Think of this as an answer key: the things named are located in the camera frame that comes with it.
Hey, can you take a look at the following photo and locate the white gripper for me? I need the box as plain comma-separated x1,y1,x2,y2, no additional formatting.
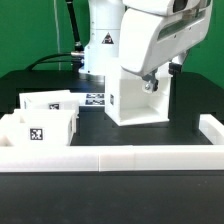
119,0,213,93

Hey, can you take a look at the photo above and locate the white drawer cabinet box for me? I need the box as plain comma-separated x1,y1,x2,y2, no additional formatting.
105,58,172,126

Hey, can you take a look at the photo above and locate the white front drawer with knob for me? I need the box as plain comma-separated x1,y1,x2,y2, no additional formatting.
0,109,77,146

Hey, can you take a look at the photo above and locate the white marker sheet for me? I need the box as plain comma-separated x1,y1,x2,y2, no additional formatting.
74,93,105,107

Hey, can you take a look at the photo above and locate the white U-shaped fence wall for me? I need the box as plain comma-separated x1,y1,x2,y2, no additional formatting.
0,117,224,172

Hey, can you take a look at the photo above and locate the black cables bundle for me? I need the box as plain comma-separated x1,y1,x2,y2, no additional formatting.
25,0,86,72

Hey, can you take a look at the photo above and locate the white thin cable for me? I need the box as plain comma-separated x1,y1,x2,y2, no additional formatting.
53,0,63,71

